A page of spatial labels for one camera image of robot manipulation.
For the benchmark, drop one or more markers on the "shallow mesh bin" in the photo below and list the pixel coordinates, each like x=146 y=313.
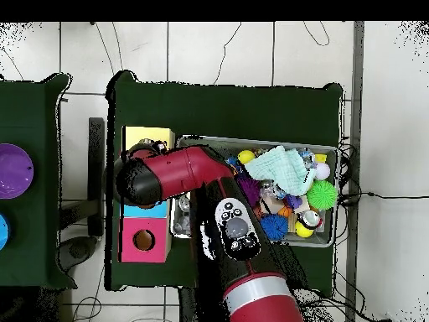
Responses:
x=326 y=236

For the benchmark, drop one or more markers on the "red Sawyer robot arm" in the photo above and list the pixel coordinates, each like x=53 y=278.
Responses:
x=261 y=302

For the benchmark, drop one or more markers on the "purple plastic plate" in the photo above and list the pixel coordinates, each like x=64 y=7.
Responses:
x=15 y=171

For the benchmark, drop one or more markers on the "blue plastic plate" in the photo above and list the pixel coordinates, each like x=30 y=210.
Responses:
x=4 y=231

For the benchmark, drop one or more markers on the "smooth yellow ball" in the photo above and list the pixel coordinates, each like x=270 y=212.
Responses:
x=246 y=157

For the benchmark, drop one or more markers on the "blue furry toy with eyes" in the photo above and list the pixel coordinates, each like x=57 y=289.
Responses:
x=233 y=162

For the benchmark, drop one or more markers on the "dark green table cloth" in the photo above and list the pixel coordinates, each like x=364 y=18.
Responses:
x=40 y=234
x=218 y=110

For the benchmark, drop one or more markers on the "crushed silver drink can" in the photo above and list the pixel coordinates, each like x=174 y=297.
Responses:
x=311 y=218

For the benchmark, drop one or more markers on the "green spiky rubber ball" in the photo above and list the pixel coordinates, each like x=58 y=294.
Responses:
x=321 y=195

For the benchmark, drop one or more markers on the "blue spiky rubber ball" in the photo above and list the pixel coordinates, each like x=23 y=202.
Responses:
x=274 y=227

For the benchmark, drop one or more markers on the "mint green cloth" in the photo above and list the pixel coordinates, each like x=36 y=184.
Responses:
x=281 y=167

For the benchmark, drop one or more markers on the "wooden box with three holes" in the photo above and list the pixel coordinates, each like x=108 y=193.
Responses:
x=144 y=255

